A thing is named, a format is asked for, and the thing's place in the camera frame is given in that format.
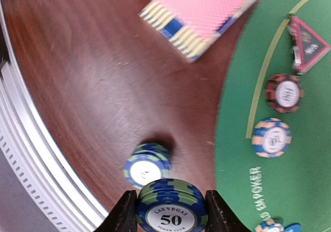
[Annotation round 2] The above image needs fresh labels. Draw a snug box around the blue small blind button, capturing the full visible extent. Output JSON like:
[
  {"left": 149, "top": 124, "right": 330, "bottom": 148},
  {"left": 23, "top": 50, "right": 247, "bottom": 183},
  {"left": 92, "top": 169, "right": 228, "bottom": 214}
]
[{"left": 284, "top": 223, "right": 302, "bottom": 232}]

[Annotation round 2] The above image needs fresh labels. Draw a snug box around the red-backed card deck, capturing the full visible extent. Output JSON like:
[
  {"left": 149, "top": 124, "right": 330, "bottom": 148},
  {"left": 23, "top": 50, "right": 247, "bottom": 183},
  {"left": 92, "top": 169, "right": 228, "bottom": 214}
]
[{"left": 139, "top": 0, "right": 257, "bottom": 62}]

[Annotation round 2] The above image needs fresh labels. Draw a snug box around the round green poker mat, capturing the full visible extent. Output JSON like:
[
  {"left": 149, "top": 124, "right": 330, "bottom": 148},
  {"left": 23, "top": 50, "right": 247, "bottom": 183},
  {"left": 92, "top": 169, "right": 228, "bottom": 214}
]
[{"left": 215, "top": 0, "right": 330, "bottom": 231}]

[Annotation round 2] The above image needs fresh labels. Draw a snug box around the brown chip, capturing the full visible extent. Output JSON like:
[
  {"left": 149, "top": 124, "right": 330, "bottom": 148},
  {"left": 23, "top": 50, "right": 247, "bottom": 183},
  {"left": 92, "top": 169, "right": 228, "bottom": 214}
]
[{"left": 265, "top": 74, "right": 304, "bottom": 113}]

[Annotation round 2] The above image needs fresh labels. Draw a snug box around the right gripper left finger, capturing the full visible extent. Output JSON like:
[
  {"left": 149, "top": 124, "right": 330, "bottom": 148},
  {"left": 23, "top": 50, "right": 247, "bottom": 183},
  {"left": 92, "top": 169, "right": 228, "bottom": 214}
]
[{"left": 94, "top": 190, "right": 137, "bottom": 232}]

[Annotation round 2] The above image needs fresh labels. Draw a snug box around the triangular black red dealer button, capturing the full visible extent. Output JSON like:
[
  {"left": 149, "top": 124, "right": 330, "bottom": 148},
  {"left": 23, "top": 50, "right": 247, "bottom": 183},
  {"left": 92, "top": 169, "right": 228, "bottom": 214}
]
[{"left": 288, "top": 15, "right": 330, "bottom": 75}]

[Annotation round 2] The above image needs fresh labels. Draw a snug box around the blue green chip stack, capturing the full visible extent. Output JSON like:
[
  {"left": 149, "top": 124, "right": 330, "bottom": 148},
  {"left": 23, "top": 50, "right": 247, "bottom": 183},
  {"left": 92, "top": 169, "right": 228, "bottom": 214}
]
[{"left": 123, "top": 142, "right": 172, "bottom": 190}]

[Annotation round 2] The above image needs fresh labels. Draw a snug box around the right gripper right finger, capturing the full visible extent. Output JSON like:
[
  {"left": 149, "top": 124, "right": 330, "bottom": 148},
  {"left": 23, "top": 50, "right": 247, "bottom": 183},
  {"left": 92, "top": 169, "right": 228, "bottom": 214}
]
[{"left": 204, "top": 190, "right": 248, "bottom": 232}]

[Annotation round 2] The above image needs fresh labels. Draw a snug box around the aluminium front rail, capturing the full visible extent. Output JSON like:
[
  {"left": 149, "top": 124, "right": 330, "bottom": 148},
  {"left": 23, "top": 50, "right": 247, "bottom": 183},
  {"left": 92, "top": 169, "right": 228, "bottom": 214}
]
[{"left": 0, "top": 0, "right": 109, "bottom": 232}]

